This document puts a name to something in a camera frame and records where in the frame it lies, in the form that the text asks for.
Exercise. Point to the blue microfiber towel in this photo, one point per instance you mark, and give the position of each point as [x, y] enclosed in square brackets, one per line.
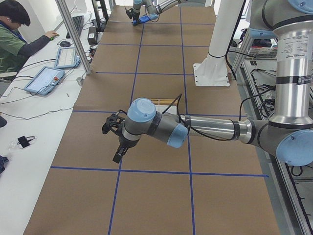
[141, 20]

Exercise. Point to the wooden towel rack with base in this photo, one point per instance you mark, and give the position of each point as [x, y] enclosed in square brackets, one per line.
[162, 104]

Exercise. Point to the person's hand on mouse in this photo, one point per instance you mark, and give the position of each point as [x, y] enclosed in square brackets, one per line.
[51, 34]

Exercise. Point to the black power adapter box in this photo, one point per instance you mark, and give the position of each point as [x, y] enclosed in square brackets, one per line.
[92, 36]

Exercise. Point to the black keyboard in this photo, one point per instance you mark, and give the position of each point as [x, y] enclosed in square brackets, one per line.
[78, 23]

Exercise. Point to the black computer mouse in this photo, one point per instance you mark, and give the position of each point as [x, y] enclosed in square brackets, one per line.
[65, 44]

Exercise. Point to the upper teach pendant tablet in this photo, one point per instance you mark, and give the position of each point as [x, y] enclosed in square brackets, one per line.
[66, 58]

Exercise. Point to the teach pendant tablet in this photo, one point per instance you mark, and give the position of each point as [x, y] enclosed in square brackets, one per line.
[44, 81]
[66, 58]

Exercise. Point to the lower teach pendant tablet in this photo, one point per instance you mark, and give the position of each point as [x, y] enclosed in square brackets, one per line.
[44, 81]

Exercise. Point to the seated person in green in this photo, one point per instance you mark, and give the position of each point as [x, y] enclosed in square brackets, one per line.
[14, 49]

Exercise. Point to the aluminium frame post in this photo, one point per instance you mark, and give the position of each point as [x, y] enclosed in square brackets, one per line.
[67, 19]

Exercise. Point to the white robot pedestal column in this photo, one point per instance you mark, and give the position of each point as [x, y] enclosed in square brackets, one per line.
[212, 71]

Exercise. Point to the small black device with strap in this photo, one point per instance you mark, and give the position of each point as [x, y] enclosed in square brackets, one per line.
[25, 141]

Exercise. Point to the aluminium frame rail right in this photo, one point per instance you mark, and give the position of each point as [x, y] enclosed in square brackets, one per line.
[293, 177]

